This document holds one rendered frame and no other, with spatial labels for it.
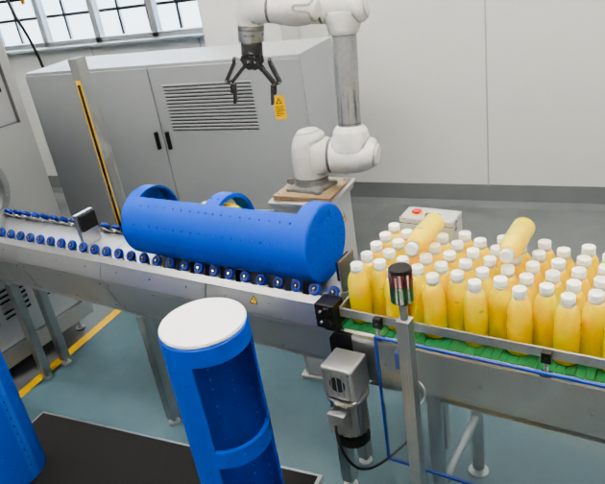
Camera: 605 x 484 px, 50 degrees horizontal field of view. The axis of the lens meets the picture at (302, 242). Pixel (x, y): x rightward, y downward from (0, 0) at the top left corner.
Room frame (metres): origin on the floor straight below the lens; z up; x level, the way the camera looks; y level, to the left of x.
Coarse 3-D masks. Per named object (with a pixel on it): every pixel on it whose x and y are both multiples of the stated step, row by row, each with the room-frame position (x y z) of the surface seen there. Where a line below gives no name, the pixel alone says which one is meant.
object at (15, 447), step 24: (0, 360) 2.20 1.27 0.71; (0, 384) 2.14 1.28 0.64; (0, 408) 2.11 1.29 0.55; (24, 408) 2.23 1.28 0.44; (0, 432) 2.08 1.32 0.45; (24, 432) 2.16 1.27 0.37; (0, 456) 2.06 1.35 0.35; (24, 456) 2.11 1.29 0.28; (0, 480) 2.05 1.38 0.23; (24, 480) 2.08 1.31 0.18
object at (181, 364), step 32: (192, 352) 1.58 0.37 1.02; (224, 352) 1.59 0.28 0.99; (192, 384) 1.59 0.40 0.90; (224, 384) 1.86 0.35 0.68; (256, 384) 1.79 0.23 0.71; (192, 416) 1.60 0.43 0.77; (224, 416) 1.85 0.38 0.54; (256, 416) 1.82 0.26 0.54; (192, 448) 1.64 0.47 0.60; (224, 448) 1.84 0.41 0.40; (256, 448) 1.61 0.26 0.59; (224, 480) 1.82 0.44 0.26; (256, 480) 1.85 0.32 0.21
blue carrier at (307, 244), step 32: (160, 192) 2.59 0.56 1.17; (224, 192) 2.30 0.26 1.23; (128, 224) 2.37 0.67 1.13; (160, 224) 2.28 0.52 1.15; (192, 224) 2.19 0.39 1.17; (224, 224) 2.12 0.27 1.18; (256, 224) 2.04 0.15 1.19; (288, 224) 1.98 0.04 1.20; (320, 224) 1.99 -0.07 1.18; (192, 256) 2.21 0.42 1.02; (224, 256) 2.10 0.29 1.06; (256, 256) 2.01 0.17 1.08; (288, 256) 1.93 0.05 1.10; (320, 256) 1.96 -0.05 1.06
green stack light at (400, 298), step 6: (390, 288) 1.45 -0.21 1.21; (408, 288) 1.43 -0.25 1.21; (390, 294) 1.45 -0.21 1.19; (396, 294) 1.43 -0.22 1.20; (402, 294) 1.43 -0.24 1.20; (408, 294) 1.43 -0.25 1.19; (396, 300) 1.43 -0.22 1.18; (402, 300) 1.43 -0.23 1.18; (408, 300) 1.43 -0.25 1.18; (414, 300) 1.44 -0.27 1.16
